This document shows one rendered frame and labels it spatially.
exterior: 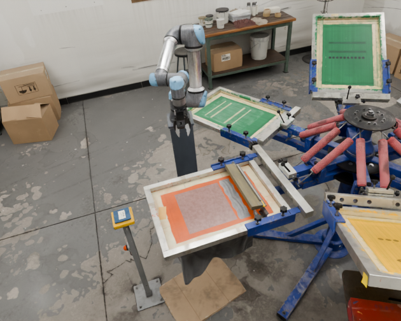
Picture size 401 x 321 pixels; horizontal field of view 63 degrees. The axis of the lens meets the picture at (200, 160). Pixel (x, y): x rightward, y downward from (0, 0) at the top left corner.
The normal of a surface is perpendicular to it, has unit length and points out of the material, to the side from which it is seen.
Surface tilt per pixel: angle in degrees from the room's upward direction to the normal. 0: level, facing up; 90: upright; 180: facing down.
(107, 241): 0
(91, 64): 90
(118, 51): 90
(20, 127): 90
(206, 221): 0
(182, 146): 90
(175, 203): 0
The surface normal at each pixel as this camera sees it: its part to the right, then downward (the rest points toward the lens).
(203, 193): -0.07, -0.77
